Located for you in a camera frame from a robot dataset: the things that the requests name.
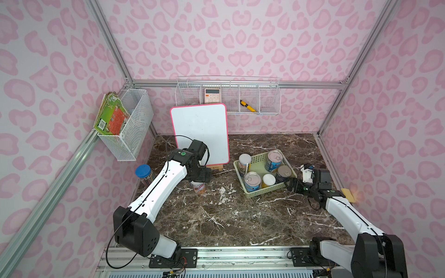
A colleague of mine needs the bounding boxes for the red white lidded can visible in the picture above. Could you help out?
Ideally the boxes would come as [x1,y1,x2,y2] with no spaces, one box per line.
[191,182,206,194]

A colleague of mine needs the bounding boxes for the dark navy tin can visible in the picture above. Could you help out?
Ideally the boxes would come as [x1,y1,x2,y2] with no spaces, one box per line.
[275,165,292,184]

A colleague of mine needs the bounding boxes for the small yellow white-lid can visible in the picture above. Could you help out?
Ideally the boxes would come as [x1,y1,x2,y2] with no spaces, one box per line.
[261,174,276,188]

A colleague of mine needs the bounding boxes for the blue tin can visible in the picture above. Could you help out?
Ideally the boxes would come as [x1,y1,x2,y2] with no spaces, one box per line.
[265,150,283,173]
[244,171,262,192]

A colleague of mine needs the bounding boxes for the green plastic basket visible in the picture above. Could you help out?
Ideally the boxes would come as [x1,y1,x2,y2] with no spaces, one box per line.
[233,149,297,199]

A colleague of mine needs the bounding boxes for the yellow can white lid spoon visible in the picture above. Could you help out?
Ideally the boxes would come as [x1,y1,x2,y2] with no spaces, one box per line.
[238,154,252,177]

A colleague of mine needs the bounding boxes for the blue lid pencil jar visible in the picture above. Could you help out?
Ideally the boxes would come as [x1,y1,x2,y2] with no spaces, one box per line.
[135,164,154,186]

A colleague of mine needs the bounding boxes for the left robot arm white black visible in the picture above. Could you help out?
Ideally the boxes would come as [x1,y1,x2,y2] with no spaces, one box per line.
[113,149,211,259]

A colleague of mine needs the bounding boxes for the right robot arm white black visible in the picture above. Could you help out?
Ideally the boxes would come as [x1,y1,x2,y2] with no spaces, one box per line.
[285,178,408,278]

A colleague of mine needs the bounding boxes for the wooden whiteboard stand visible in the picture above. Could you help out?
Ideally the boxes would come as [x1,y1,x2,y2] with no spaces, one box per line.
[207,164,224,171]

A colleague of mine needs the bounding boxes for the yellow sticky note pad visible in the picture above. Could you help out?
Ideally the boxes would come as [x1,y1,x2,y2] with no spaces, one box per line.
[341,188,356,203]

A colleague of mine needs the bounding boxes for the pink framed whiteboard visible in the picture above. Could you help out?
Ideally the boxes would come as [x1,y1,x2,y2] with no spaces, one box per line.
[170,103,229,166]

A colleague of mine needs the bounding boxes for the white pink calculator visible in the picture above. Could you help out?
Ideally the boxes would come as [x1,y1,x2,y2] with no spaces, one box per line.
[204,88,221,104]

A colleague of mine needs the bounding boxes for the yellow black utility knife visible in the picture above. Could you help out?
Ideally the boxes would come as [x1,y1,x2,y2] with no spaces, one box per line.
[240,100,257,113]

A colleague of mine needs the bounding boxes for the green red booklet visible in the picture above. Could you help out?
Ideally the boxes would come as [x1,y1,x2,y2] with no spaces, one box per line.
[94,92,130,136]

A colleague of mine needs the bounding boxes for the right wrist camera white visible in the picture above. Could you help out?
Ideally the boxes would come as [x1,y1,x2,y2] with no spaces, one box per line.
[300,164,332,190]

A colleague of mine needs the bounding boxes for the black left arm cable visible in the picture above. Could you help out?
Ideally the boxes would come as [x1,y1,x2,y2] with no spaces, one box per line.
[105,135,210,270]

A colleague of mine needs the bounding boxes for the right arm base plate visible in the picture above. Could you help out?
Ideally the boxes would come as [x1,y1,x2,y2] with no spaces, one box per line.
[286,247,337,268]

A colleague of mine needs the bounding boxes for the white mesh wall basket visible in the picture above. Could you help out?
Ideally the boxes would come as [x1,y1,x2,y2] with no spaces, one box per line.
[97,89,154,162]

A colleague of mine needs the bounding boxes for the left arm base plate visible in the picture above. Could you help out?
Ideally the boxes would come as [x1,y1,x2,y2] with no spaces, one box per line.
[149,248,198,269]

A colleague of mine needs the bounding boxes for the white wire wall shelf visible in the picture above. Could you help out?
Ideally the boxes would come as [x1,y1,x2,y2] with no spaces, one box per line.
[175,75,281,115]

